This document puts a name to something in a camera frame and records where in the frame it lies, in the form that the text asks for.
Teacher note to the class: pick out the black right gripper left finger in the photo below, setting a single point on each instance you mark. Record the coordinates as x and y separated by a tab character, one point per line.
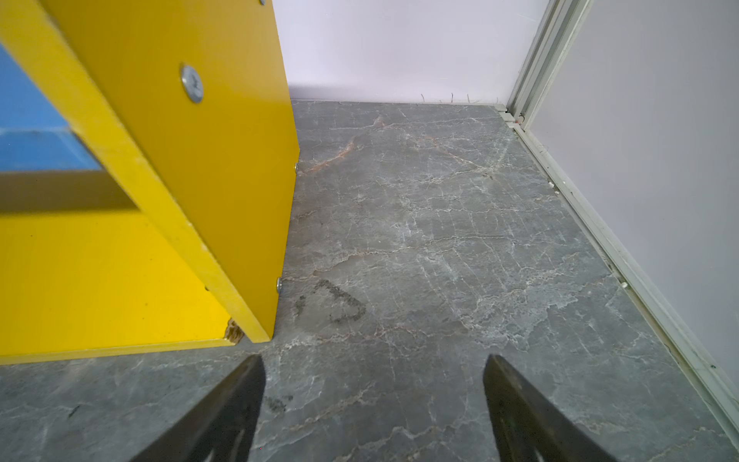
222	426

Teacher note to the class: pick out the yellow bookshelf with coloured shelves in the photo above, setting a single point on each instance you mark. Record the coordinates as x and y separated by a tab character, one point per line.
147	187

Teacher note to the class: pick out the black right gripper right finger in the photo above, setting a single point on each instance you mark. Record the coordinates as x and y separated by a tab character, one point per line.
526	425

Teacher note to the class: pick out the aluminium frame rail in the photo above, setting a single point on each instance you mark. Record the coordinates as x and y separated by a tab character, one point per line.
631	110

